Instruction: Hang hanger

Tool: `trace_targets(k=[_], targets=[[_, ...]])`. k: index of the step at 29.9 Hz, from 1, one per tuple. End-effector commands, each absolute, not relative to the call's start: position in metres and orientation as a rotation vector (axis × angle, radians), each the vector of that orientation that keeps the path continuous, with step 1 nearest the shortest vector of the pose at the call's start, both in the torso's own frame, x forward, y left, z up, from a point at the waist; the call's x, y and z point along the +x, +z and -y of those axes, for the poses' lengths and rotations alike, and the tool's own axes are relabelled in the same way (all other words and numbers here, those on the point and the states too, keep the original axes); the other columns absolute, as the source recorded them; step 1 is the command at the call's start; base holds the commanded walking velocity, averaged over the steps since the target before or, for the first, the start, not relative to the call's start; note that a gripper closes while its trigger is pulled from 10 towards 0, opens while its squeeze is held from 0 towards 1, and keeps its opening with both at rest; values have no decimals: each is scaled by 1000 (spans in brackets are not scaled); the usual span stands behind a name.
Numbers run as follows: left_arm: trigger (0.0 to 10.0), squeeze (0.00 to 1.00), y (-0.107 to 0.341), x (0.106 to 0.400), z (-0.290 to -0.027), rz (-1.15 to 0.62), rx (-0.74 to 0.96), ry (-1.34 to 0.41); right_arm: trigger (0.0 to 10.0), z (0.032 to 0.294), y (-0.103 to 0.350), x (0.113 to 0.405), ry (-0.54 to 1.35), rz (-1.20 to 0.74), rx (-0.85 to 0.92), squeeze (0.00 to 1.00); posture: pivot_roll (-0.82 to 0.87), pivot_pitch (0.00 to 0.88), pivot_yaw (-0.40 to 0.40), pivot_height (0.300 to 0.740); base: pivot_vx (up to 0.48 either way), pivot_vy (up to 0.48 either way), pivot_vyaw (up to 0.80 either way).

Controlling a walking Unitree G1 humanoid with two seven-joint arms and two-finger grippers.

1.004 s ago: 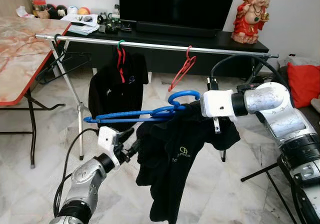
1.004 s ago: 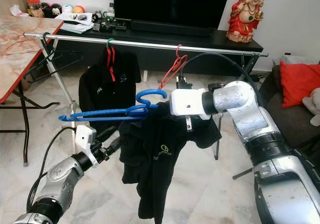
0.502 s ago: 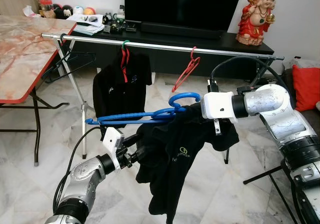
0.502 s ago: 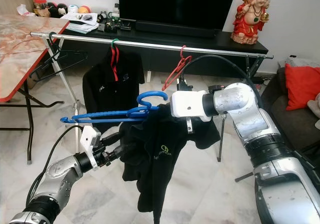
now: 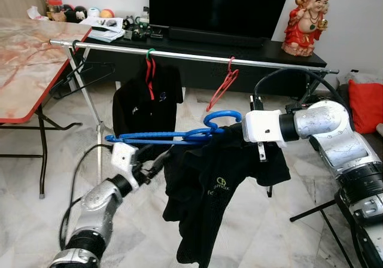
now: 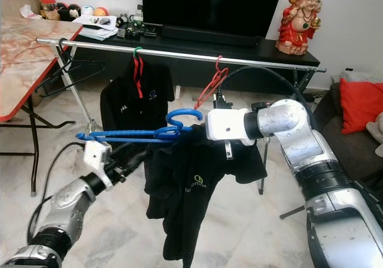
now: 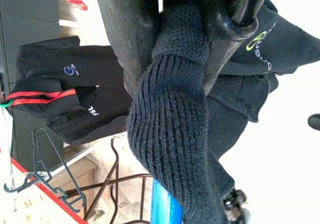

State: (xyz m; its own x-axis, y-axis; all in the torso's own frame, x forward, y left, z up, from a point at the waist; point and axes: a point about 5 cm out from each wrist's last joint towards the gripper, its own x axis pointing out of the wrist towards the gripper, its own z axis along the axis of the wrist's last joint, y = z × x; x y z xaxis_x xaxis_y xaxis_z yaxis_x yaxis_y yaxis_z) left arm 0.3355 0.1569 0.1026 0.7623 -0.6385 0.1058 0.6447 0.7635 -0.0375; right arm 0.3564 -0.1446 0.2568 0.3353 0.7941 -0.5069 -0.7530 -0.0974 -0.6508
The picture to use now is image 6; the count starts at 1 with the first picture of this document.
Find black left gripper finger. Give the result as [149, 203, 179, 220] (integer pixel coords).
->
[123, 148, 148, 170]

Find blue plastic hanger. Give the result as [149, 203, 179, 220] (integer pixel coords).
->
[75, 108, 204, 144]

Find black shirt green logo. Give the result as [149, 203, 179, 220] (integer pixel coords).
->
[144, 123, 269, 268]

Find red plastic hanger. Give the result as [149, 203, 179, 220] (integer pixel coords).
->
[193, 55, 229, 110]

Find black polo shirt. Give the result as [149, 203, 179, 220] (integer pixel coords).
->
[99, 57, 172, 137]

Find black TV console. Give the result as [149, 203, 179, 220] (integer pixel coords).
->
[72, 30, 321, 95]

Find silver metal clothes rack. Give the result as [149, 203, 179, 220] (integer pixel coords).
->
[35, 37, 327, 196]

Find black electronic gadgets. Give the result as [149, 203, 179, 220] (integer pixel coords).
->
[117, 18, 156, 39]

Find stack of white papers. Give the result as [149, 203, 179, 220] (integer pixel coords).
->
[73, 15, 119, 40]

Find marble-print folding table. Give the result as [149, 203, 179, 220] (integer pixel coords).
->
[0, 16, 83, 197]

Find black soundbar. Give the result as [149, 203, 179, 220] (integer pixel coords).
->
[160, 25, 258, 47]

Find black plush toy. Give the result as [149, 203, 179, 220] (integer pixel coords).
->
[57, 4, 81, 22]

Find black television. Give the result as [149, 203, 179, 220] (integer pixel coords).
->
[142, 0, 286, 38]

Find jar with red lid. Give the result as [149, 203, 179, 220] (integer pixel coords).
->
[40, 0, 59, 21]

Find pink tissue pack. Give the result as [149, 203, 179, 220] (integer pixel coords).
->
[19, 5, 39, 19]

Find dark brown sofa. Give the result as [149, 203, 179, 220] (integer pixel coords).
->
[314, 83, 383, 185]

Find red laughing Buddha statue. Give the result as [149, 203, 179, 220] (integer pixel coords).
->
[275, 0, 323, 56]

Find red pillow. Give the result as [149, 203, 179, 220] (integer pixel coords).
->
[338, 78, 383, 134]

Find side table lace cloth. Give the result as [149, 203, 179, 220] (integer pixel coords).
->
[338, 69, 383, 84]

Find white plush toy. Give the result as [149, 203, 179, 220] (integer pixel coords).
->
[365, 112, 383, 143]

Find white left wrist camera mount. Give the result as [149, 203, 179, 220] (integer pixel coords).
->
[84, 140, 113, 173]

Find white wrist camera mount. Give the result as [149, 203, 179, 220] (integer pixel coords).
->
[206, 108, 261, 160]
[84, 140, 113, 173]

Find black wire hanger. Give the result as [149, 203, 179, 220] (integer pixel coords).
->
[36, 39, 105, 98]

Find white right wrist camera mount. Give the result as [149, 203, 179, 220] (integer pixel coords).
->
[206, 108, 261, 160]

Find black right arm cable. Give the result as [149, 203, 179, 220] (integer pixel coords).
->
[217, 65, 315, 110]

